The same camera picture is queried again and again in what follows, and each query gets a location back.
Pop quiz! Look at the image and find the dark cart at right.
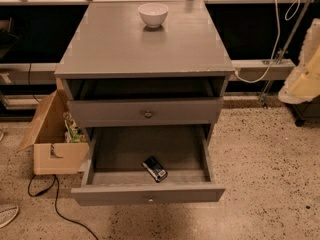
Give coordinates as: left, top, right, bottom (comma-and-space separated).
289, 96, 320, 127

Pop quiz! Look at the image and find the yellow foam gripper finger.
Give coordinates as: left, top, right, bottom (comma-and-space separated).
278, 18, 320, 104

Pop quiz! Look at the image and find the open cardboard box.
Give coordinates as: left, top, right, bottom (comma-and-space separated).
18, 79, 89, 175

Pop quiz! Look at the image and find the green snack package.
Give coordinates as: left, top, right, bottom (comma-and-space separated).
63, 112, 87, 143

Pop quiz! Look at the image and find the white bowl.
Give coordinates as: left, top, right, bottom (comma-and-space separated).
138, 3, 169, 28

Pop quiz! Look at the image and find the white hanging cable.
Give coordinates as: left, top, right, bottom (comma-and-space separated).
234, 0, 302, 84

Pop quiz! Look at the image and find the grey open middle drawer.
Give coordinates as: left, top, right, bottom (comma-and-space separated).
71, 125, 225, 206

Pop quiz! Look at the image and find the white shoe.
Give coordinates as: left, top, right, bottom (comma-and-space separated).
0, 204, 19, 228

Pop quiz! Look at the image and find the grey drawer cabinet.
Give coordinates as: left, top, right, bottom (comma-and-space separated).
54, 0, 236, 135

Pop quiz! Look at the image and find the grey top drawer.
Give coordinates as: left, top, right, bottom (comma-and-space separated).
67, 98, 223, 128

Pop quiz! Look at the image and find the black floor cable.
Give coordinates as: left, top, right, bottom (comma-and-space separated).
27, 174, 100, 240

